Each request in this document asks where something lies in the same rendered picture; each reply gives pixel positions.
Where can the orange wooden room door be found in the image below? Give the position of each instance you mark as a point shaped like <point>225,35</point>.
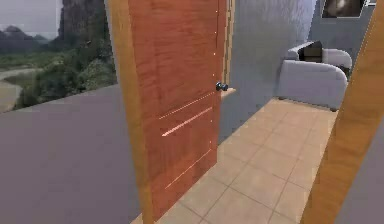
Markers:
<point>176,83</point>

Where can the dark round door knob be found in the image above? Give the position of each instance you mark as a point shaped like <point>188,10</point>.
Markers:
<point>220,86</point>

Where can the light grey sofa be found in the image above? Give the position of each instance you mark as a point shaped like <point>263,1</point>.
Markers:
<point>310,80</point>

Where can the dark brown box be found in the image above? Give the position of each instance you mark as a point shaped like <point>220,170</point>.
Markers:
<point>311,53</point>

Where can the dark framed wall picture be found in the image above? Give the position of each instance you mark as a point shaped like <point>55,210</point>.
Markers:
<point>343,7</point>

